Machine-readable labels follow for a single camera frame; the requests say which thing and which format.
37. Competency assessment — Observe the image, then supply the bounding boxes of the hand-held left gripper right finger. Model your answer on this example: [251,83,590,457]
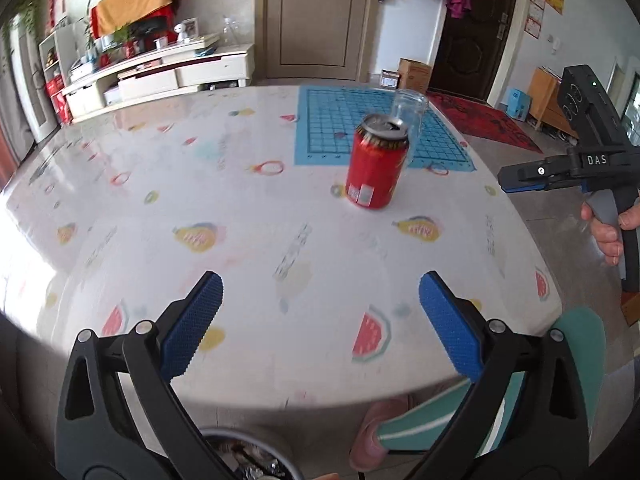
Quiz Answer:
[410,271,590,480]

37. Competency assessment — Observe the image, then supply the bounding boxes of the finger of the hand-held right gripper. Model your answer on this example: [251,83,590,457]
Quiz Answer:
[497,156,583,194]

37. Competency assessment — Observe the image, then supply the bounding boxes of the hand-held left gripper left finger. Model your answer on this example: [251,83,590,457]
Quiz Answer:
[54,271,236,480]

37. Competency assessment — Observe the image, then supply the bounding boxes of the round trash bin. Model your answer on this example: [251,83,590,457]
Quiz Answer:
[197,427,303,480]

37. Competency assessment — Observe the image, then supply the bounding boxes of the red drink can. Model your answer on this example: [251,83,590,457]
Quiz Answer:
[345,113,411,210]

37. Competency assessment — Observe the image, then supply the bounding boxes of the person's right hand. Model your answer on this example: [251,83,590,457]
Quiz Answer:
[580,194,640,266]

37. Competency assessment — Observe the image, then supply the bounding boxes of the wooden cabinet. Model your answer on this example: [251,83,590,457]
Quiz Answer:
[527,66,568,133]

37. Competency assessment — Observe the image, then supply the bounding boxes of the red doormat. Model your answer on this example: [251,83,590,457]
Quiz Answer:
[425,91,545,155]

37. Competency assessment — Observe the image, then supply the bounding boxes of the blue plastic stool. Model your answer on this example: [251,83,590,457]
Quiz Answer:
[506,87,532,122]

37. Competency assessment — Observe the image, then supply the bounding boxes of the clear glass jar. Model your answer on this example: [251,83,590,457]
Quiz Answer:
[389,88,431,170]

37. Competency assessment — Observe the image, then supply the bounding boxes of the teal chair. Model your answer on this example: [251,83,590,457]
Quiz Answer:
[376,306,607,457]

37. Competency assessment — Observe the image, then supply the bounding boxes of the dark brown door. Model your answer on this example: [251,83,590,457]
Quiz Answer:
[430,0,523,106]

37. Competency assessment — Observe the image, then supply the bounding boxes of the pink slipper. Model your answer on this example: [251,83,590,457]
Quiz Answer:
[349,394,412,472]

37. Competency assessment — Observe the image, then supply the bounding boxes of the brown cardboard box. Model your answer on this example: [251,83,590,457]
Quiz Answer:
[397,58,433,95]

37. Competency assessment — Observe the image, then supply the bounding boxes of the blue grid mat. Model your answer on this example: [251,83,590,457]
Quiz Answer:
[293,85,477,173]

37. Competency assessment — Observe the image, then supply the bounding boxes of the white television cabinet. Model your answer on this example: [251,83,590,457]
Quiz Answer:
[62,42,256,123]

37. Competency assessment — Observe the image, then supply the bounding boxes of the red boxes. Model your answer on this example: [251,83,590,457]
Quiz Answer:
[45,75,68,121]

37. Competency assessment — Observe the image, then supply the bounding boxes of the beige door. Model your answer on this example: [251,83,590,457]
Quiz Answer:
[255,0,376,83]

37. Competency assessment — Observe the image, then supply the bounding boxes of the white shelf cabinet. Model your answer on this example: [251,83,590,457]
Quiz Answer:
[39,27,76,126]

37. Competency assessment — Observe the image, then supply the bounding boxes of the orange cloth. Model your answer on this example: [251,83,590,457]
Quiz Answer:
[90,0,176,38]

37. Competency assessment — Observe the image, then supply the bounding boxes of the green hanging plant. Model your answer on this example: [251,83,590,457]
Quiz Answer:
[0,0,48,61]

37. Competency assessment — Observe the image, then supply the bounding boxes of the wall posters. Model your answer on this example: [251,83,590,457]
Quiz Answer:
[524,0,565,41]

